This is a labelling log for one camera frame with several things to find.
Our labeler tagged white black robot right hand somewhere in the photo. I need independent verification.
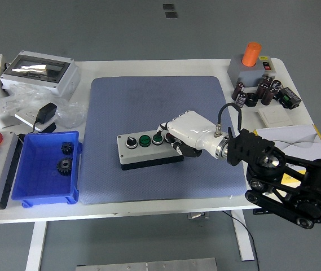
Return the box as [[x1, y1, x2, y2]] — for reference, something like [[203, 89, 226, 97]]
[[156, 110, 223, 158]]

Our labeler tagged grey four-button control box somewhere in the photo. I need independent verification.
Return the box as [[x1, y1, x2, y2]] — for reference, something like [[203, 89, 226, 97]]
[[117, 131, 185, 171]]

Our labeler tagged blue-grey textured mat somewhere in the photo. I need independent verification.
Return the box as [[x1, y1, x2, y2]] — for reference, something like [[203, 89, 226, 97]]
[[80, 75, 247, 204]]

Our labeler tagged orange cylinder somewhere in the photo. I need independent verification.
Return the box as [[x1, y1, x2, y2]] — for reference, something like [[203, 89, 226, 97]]
[[241, 42, 262, 68]]

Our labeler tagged black module with green terminal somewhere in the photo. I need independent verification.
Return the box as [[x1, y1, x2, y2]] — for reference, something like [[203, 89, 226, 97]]
[[274, 86, 302, 110]]

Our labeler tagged white and yellow cardboard box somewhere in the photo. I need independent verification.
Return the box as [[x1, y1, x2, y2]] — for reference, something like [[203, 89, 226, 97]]
[[253, 124, 321, 193]]

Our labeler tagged clear plastic bag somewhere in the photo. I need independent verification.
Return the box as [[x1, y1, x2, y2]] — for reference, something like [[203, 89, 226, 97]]
[[0, 83, 88, 128]]

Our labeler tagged white table leg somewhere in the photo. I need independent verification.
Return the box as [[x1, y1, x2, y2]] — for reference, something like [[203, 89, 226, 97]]
[[24, 221, 48, 271], [230, 210, 256, 262]]

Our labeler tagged small black bevel gear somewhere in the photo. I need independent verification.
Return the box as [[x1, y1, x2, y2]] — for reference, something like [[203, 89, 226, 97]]
[[61, 142, 75, 155]]

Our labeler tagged large black bevel gear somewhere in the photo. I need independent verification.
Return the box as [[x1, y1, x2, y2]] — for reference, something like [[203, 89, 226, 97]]
[[56, 157, 73, 176]]

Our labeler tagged grey metal plate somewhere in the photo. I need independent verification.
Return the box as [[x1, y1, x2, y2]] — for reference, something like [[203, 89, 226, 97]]
[[75, 257, 217, 271]]

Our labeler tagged black power adapter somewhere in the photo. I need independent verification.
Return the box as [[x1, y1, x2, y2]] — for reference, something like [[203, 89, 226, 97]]
[[34, 102, 58, 125]]

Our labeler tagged blue plastic bin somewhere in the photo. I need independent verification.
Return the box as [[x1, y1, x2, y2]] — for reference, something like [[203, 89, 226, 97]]
[[11, 130, 83, 208]]

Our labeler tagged white socket plate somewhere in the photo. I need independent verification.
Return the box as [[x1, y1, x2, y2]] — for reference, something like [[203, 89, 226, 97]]
[[15, 109, 57, 133]]

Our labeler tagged black ring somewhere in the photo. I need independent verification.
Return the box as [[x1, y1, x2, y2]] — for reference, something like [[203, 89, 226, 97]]
[[246, 92, 258, 107]]

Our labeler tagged grey switch box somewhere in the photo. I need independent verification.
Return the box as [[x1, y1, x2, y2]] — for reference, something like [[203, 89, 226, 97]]
[[227, 54, 276, 88]]

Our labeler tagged grey metal bracket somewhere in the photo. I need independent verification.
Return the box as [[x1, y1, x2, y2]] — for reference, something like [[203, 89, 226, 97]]
[[187, 212, 209, 220]]

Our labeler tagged white wall switch plate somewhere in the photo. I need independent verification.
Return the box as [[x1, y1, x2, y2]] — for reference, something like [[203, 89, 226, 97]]
[[257, 106, 294, 128]]

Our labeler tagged thin black cable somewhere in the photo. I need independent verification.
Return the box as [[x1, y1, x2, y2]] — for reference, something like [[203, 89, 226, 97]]
[[222, 210, 261, 271]]

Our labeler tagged grey enclosure with clear window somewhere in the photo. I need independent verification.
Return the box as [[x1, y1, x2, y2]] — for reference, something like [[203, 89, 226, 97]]
[[0, 50, 81, 99]]

